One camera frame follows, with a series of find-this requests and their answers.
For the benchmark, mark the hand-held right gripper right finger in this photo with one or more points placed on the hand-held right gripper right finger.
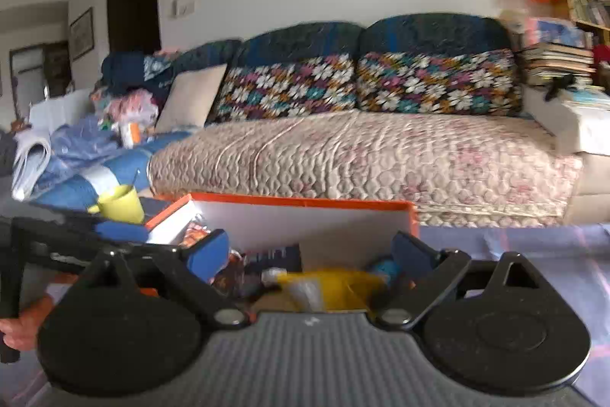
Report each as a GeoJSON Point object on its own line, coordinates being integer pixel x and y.
{"type": "Point", "coordinates": [410, 259]}

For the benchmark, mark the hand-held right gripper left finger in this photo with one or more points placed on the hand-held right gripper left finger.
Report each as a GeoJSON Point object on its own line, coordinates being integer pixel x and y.
{"type": "Point", "coordinates": [207, 257]}

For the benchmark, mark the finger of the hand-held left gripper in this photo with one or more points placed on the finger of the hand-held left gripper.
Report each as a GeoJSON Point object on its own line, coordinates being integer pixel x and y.
{"type": "Point", "coordinates": [124, 233]}

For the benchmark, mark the blue cookie packet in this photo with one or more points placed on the blue cookie packet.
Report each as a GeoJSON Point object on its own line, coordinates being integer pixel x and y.
{"type": "Point", "coordinates": [385, 271]}

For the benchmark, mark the dark red snack packet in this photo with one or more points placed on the dark red snack packet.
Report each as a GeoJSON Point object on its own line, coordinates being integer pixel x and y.
{"type": "Point", "coordinates": [231, 273]}

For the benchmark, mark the yellow chip bag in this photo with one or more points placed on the yellow chip bag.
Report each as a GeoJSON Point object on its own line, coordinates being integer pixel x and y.
{"type": "Point", "coordinates": [333, 288]}

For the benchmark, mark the orange cardboard box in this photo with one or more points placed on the orange cardboard box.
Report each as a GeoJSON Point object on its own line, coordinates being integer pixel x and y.
{"type": "Point", "coordinates": [286, 226]}

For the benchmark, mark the person's left hand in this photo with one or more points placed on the person's left hand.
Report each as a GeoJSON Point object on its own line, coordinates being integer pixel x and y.
{"type": "Point", "coordinates": [31, 323]}

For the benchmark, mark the green mug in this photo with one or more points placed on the green mug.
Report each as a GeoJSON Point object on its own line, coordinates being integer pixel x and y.
{"type": "Point", "coordinates": [121, 204]}

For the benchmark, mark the metal spoon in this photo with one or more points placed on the metal spoon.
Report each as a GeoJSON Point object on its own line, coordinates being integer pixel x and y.
{"type": "Point", "coordinates": [134, 179]}

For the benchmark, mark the blue striped blanket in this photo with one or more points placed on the blue striped blanket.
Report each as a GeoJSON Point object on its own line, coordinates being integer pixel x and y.
{"type": "Point", "coordinates": [86, 168]}

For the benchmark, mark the folded white newspaper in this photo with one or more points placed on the folded white newspaper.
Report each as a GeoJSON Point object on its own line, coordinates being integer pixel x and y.
{"type": "Point", "coordinates": [31, 164]}

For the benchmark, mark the small orange white bottle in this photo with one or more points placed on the small orange white bottle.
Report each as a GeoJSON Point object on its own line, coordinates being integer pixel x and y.
{"type": "Point", "coordinates": [129, 135]}

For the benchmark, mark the pink quilted bedspread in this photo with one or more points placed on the pink quilted bedspread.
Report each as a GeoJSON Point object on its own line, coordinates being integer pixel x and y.
{"type": "Point", "coordinates": [357, 159]}

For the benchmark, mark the plaid blue tablecloth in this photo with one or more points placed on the plaid blue tablecloth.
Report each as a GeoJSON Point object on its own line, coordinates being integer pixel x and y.
{"type": "Point", "coordinates": [524, 245]}

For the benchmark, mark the beige pillow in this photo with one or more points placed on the beige pillow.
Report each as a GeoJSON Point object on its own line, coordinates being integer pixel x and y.
{"type": "Point", "coordinates": [190, 99]}

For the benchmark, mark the navy clothing pile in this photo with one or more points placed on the navy clothing pile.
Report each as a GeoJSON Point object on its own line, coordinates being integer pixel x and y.
{"type": "Point", "coordinates": [128, 73]}

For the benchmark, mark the floral cushion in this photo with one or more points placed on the floral cushion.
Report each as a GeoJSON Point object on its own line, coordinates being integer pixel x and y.
{"type": "Point", "coordinates": [438, 83]}
{"type": "Point", "coordinates": [286, 92]}

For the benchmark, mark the white box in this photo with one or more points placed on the white box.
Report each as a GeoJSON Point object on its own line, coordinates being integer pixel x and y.
{"type": "Point", "coordinates": [572, 125]}

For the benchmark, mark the small black device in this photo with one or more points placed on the small black device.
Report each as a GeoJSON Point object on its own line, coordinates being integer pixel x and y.
{"type": "Point", "coordinates": [560, 86]}

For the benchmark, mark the dark blue sofa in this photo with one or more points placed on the dark blue sofa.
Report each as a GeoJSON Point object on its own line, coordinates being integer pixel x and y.
{"type": "Point", "coordinates": [295, 40]}

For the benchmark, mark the stack of books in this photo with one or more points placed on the stack of books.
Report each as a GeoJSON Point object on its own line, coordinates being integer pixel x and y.
{"type": "Point", "coordinates": [555, 63]}

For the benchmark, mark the blue pink magazine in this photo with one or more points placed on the blue pink magazine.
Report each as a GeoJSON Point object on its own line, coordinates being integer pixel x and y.
{"type": "Point", "coordinates": [555, 32]}

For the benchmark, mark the red cloth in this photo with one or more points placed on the red cloth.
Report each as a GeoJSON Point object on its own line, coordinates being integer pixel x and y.
{"type": "Point", "coordinates": [603, 59]}

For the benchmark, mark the small framed wall picture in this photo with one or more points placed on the small framed wall picture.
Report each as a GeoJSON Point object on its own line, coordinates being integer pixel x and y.
{"type": "Point", "coordinates": [82, 34]}

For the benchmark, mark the white light switch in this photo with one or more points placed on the white light switch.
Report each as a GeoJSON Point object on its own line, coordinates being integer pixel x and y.
{"type": "Point", "coordinates": [183, 7]}

